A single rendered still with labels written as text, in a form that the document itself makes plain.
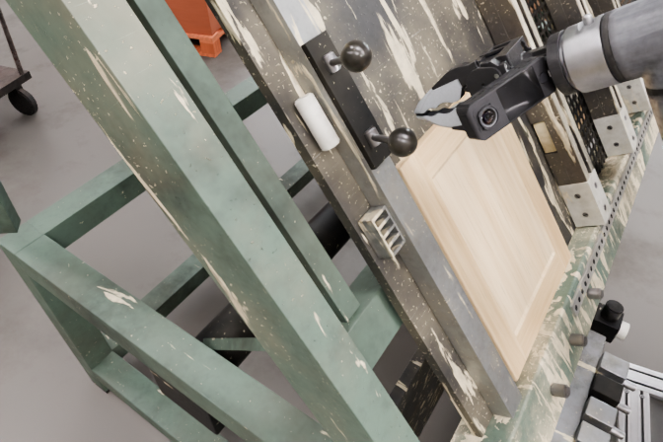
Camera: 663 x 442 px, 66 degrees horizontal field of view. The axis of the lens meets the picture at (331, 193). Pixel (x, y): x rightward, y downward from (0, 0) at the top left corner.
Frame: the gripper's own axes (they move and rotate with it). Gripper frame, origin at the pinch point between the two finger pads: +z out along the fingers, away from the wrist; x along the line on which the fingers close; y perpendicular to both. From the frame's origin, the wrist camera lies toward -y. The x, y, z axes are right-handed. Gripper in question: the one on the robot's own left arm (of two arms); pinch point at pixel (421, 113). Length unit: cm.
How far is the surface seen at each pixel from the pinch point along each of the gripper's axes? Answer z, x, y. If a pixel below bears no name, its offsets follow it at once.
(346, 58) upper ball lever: -2.0, 12.5, -10.3
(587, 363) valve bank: 9, -76, 25
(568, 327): 7, -61, 21
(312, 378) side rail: 10.9, -19.4, -30.8
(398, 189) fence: 8.1, -9.4, -2.8
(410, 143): -3.6, -0.1, -9.2
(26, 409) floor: 178, -46, -51
